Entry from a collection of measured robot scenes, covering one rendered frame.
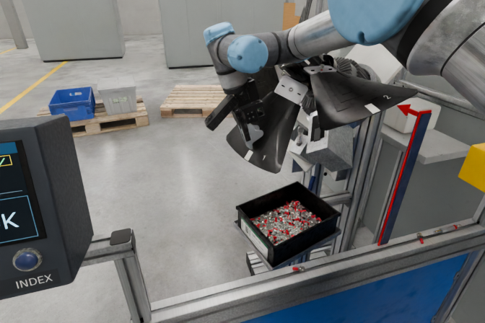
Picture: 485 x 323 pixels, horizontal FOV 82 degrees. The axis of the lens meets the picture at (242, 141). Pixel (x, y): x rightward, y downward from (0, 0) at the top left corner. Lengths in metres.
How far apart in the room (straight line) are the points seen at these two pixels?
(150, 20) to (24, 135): 12.51
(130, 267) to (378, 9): 0.46
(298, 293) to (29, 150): 0.54
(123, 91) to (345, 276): 3.12
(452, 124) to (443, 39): 1.20
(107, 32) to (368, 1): 7.61
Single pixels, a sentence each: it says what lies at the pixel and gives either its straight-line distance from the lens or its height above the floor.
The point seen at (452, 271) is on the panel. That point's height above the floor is 0.68.
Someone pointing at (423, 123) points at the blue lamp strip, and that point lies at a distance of 0.59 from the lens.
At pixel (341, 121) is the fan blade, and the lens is 0.63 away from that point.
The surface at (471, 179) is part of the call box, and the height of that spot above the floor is 1.00.
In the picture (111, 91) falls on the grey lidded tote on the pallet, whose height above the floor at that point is 0.43.
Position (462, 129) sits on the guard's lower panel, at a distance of 1.44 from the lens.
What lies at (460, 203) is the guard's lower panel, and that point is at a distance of 1.52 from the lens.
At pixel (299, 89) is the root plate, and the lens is 0.89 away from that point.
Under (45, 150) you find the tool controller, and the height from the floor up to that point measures 1.22.
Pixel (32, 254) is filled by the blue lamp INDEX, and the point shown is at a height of 1.12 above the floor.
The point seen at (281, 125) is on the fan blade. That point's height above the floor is 1.02.
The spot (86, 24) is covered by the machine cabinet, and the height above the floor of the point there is 0.82.
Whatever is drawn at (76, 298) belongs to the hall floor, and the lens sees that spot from 1.84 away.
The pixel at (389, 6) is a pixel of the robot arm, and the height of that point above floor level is 1.36.
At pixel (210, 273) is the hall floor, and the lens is 1.72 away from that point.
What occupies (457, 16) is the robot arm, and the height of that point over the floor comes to 1.36.
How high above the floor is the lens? 1.37
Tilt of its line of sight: 27 degrees down
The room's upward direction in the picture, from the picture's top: straight up
